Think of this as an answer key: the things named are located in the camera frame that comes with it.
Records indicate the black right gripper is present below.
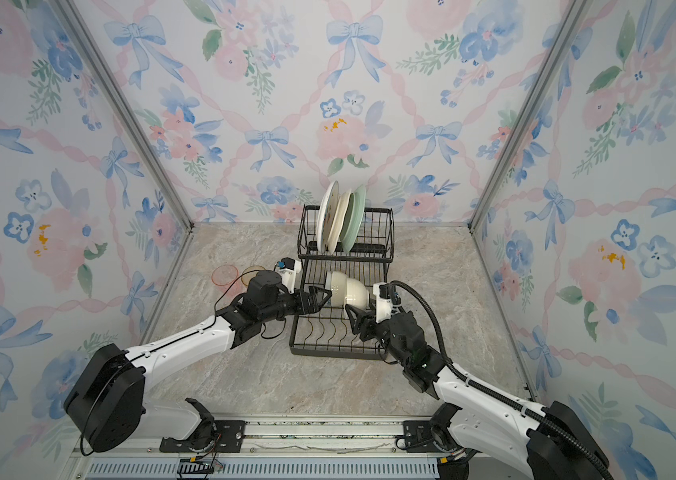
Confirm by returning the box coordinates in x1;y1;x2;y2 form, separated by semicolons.
348;299;413;371

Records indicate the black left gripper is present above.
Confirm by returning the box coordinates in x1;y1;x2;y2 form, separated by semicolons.
260;286;332;327

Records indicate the cream ribbed bowl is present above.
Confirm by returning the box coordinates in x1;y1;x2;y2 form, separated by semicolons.
325;271;369;309

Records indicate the yellow glass cup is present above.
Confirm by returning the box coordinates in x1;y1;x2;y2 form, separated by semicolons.
240;265;266;287

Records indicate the pink glass cup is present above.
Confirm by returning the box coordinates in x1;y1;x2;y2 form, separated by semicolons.
211;264;239;289

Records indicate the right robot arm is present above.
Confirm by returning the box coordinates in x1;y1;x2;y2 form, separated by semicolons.
345;306;612;479

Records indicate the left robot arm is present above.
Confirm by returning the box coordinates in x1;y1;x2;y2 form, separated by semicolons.
63;269;332;456

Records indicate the cream plate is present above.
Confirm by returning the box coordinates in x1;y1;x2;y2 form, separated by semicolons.
325;190;353;253

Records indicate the green plate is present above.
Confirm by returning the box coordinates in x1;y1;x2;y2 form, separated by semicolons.
340;184;367;253

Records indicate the white plate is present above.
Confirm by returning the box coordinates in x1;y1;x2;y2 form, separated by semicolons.
316;180;340;253

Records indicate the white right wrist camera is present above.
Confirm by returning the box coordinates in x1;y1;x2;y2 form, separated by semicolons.
373;283;401;324

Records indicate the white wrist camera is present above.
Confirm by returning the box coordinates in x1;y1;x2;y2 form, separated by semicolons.
274;257;302;293
373;283;401;324

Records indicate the black wire dish rack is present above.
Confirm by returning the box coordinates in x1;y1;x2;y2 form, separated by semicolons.
289;205;395;360

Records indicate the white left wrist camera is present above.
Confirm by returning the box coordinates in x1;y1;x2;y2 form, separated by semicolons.
274;257;302;293

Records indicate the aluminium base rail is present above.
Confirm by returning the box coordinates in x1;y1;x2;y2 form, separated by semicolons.
61;413;567;480

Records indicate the black corrugated cable conduit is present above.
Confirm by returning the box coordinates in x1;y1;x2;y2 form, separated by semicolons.
388;280;606;475

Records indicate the aluminium corner post left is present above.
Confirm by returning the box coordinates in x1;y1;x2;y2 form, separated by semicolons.
49;0;194;230

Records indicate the aluminium corner post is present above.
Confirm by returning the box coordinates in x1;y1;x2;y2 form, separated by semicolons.
49;0;194;230
468;0;590;236

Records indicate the aluminium corner post right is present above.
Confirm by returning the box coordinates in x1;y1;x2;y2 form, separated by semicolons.
468;0;590;236

